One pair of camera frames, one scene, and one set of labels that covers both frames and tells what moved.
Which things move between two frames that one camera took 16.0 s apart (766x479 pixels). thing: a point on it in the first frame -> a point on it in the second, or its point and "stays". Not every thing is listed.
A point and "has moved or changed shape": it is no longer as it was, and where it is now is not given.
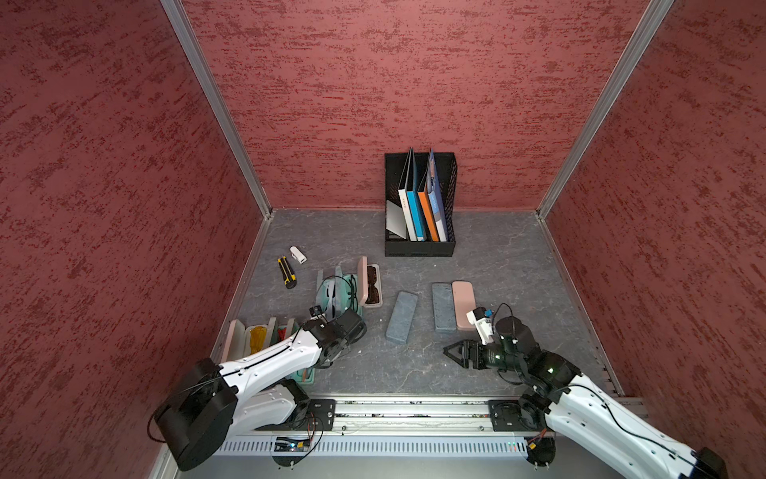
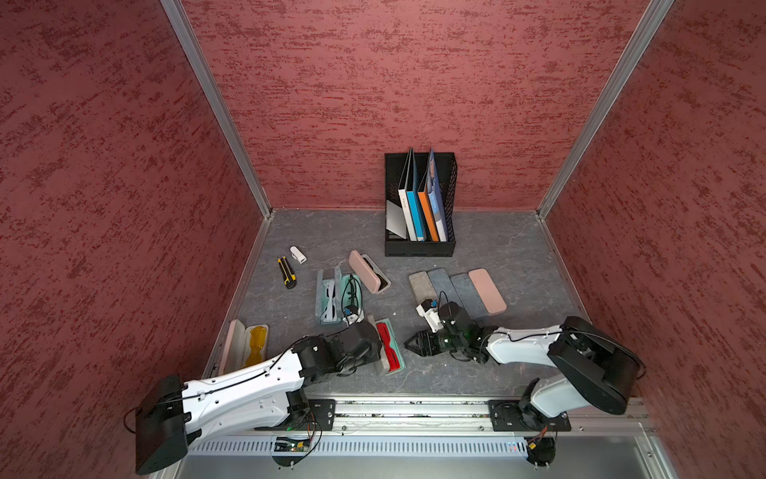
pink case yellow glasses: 241,341 stays
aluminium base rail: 414,415 stays
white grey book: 399,221 stays
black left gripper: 345,347 -> 373,353
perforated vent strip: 379,447 stays
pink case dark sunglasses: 369,283 has moved or changed shape
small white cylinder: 297,254 stays
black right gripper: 464,350 -> 420,340
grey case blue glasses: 443,306 has moved or changed shape
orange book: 427,211 stays
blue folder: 434,188 stays
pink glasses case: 464,302 -> 488,290
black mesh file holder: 447,172 stays
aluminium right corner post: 651,22 stays
